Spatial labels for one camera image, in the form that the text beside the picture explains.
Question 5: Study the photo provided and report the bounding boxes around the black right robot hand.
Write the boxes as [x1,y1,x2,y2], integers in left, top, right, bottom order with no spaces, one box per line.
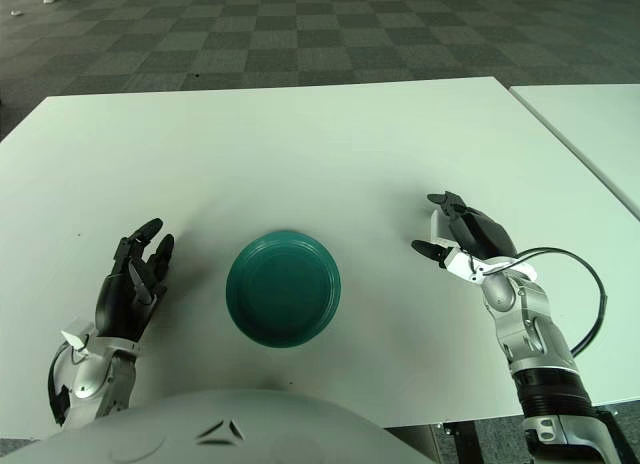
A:
[410,190,519,270]

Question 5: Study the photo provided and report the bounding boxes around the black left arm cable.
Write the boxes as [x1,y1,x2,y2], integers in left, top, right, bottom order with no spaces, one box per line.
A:
[47,341,71,425]

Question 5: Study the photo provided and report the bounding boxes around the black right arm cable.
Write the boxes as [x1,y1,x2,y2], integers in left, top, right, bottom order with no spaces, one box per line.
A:
[492,247,610,358]

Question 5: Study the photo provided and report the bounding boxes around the white charger block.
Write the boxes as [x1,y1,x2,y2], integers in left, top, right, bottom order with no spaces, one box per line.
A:
[430,209,452,248]

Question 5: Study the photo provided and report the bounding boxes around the black table base frame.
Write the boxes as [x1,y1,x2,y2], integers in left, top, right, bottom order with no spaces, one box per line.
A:
[434,408,640,464]

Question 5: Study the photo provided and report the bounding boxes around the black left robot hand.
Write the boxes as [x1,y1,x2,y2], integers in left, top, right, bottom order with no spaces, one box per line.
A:
[93,217,176,343]

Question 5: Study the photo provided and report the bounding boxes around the green round plate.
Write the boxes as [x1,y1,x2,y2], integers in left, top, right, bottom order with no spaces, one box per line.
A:
[225,229,343,349]

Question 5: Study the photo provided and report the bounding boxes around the white robot torso dome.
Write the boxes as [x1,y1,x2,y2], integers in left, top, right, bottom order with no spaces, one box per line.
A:
[0,387,424,464]

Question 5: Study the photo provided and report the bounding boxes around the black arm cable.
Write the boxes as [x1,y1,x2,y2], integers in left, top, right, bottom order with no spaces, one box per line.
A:
[47,341,71,425]
[492,247,610,358]

